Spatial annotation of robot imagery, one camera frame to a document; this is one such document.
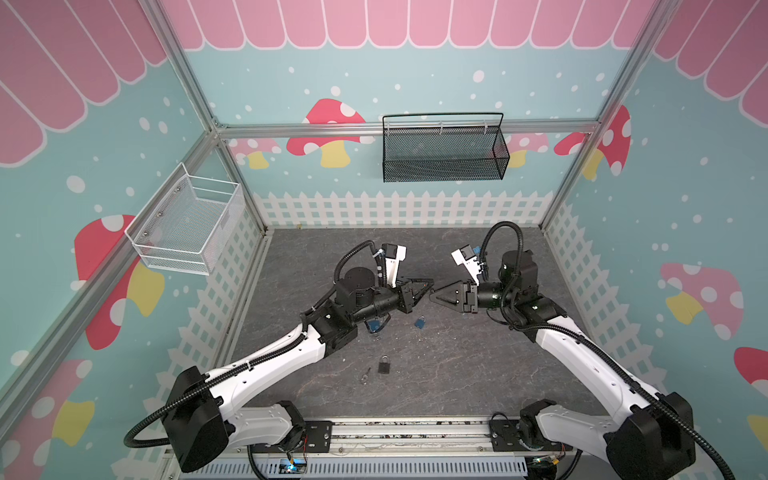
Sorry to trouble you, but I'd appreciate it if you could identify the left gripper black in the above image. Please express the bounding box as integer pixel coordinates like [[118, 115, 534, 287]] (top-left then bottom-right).
[[352, 275, 435, 324]]

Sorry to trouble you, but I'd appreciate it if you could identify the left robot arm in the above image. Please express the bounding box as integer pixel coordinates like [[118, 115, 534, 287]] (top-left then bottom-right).
[[123, 240, 434, 473]]

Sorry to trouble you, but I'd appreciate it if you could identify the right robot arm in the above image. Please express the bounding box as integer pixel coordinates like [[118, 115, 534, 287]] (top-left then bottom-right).
[[430, 221, 735, 479]]

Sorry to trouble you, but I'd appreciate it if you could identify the black padlock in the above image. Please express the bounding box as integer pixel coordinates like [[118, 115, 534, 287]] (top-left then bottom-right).
[[377, 355, 391, 375]]

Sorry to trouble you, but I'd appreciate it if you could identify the right green circuit board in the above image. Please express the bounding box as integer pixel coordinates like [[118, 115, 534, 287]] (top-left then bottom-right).
[[532, 454, 563, 469]]

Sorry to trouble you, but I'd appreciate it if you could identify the green circuit board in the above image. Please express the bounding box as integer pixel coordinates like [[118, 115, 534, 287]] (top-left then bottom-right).
[[278, 458, 308, 475], [532, 454, 563, 469]]

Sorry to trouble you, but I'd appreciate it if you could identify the left green circuit board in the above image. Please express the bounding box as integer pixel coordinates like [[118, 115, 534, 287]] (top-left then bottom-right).
[[278, 458, 308, 475]]

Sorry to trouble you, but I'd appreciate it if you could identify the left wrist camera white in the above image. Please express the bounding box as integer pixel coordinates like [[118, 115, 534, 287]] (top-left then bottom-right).
[[377, 243, 407, 288]]

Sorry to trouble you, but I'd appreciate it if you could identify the black wire mesh basket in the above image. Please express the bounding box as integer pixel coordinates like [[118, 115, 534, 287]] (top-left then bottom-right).
[[381, 112, 510, 183]]

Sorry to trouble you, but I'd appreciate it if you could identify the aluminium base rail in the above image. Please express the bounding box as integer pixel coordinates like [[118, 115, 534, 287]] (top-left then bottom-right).
[[161, 405, 646, 471]]

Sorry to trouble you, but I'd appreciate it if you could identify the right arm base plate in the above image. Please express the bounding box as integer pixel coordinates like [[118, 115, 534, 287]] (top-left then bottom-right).
[[488, 417, 573, 454]]

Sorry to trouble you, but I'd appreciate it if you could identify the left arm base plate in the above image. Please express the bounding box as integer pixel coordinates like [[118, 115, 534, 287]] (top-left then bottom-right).
[[252, 421, 334, 454]]

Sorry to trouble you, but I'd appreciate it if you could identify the white slotted cable duct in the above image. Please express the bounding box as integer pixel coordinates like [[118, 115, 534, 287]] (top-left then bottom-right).
[[178, 457, 529, 480]]

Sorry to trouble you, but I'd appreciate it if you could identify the white wire mesh basket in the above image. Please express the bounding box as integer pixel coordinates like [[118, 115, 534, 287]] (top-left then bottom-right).
[[124, 164, 245, 276]]

